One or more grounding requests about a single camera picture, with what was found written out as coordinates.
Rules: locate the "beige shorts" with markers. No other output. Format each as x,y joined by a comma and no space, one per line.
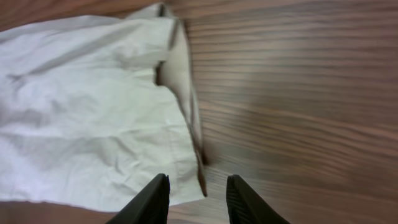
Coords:
94,107

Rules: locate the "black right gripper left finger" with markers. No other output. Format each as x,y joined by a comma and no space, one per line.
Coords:
149,206

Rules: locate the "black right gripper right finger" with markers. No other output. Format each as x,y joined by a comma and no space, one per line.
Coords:
245,205

